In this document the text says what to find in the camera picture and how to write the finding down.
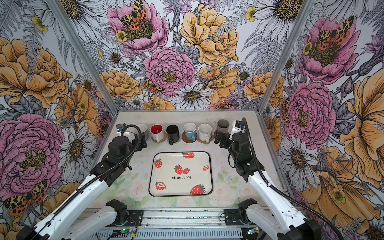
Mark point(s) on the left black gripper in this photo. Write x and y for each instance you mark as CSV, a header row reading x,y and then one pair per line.
x,y
143,144

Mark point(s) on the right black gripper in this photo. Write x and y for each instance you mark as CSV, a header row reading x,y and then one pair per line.
x,y
225,138

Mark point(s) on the grey mug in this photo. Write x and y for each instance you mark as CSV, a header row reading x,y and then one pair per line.
x,y
223,126

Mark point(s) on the white mug purple handle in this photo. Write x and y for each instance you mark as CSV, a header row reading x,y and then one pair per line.
x,y
144,130

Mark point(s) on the cork paw print coaster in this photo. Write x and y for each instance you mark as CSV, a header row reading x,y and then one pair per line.
x,y
210,141

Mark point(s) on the red interior mug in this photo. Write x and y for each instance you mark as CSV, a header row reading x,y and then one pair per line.
x,y
157,131

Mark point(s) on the woven rattan coaster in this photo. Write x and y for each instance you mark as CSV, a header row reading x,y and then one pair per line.
x,y
160,141

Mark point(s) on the white mug blue handle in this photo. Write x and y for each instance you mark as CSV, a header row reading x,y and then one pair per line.
x,y
190,131

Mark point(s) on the glossy brown wooden coaster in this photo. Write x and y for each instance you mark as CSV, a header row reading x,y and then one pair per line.
x,y
186,140

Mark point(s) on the black mug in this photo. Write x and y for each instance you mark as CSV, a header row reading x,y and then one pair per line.
x,y
173,134

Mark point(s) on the grey crochet coaster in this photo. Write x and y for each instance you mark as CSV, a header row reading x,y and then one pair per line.
x,y
180,139

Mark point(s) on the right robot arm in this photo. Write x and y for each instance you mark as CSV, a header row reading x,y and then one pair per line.
x,y
278,205

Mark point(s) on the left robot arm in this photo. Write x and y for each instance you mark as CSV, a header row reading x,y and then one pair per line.
x,y
102,176

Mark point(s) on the white tray with strawberries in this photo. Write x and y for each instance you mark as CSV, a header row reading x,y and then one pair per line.
x,y
180,174

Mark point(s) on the green circuit board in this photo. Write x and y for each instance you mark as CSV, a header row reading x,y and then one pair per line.
x,y
124,233

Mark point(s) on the right small circuit board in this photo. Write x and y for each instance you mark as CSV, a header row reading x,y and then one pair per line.
x,y
254,230

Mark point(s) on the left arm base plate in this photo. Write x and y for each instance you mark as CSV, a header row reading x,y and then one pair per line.
x,y
129,218

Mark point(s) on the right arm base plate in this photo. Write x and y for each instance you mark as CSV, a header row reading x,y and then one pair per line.
x,y
235,217

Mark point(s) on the aluminium front rail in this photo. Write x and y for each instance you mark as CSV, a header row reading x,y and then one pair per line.
x,y
180,218

